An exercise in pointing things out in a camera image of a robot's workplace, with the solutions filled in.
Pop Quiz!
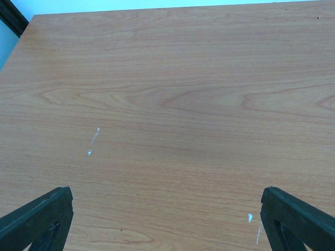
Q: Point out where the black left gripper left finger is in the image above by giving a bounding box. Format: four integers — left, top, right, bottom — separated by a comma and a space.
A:
1, 187, 74, 250

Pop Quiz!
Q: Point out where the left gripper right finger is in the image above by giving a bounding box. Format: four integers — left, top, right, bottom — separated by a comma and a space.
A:
260, 187, 334, 250

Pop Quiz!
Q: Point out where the left black frame post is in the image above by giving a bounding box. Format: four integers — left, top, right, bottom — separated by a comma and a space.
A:
0, 0, 29, 38

